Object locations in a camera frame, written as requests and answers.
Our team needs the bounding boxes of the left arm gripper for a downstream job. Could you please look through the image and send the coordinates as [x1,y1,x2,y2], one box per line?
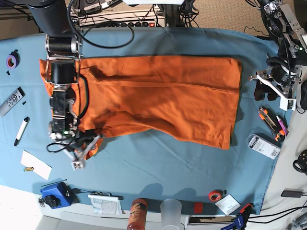
[249,65,302,111]

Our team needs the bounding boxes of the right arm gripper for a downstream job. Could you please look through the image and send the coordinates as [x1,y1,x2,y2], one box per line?
[62,135,104,170]

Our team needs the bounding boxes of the orange t-shirt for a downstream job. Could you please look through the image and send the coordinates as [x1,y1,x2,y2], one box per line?
[39,55,242,161]

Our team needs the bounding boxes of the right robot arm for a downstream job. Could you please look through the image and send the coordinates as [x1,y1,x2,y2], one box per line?
[30,0,264,169]

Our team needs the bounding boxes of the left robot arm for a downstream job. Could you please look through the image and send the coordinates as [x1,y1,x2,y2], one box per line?
[250,0,307,111]

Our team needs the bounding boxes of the orange black utility knife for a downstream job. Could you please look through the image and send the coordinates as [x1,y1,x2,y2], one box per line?
[258,107,285,142]

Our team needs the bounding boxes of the purple glue tube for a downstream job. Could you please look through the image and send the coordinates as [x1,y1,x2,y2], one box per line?
[276,115,289,136]

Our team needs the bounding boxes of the plastic blister pack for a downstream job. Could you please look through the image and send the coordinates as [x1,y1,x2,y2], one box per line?
[246,134,281,160]

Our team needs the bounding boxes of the blue box with knob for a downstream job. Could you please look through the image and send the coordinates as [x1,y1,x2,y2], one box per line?
[40,182,73,209]

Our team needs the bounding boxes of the white paper card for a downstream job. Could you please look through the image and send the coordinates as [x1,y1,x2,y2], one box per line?
[21,150,52,180]

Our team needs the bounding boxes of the small AA battery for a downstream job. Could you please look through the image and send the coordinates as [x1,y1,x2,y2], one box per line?
[24,167,34,172]

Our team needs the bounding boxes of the white marker pen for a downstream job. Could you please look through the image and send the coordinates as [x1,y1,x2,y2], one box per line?
[14,116,30,146]

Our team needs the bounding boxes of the white booklet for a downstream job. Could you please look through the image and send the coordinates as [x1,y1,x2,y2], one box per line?
[88,194,122,215]

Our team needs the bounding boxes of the blue-grey table cloth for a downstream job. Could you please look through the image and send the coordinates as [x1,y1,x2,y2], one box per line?
[0,27,291,214]

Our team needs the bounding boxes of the grey remote control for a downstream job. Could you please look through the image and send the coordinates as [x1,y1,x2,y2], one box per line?
[0,87,25,117]

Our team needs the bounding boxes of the orange drink bottle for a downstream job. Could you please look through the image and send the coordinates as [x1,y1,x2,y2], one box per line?
[127,198,148,230]

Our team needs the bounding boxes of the black power adapter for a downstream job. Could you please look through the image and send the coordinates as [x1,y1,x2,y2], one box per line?
[281,190,304,198]

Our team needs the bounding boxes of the purple tape roll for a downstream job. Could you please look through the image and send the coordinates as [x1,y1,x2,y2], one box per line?
[6,53,20,69]

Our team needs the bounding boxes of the frosted plastic cup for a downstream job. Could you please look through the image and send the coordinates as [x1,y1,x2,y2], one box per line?
[160,199,184,230]

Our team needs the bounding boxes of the red tape roll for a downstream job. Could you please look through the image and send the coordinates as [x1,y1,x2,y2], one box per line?
[208,190,224,202]

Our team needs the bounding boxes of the white square packet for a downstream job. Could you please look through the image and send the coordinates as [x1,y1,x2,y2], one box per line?
[215,194,241,215]

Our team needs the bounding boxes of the blue clamp bottom right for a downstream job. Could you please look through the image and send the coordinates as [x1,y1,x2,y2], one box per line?
[221,203,254,230]

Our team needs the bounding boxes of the red flat piece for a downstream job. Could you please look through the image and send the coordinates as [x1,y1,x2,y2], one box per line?
[193,202,203,214]

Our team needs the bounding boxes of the black power strip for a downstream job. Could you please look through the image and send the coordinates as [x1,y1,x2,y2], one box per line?
[96,21,162,28]

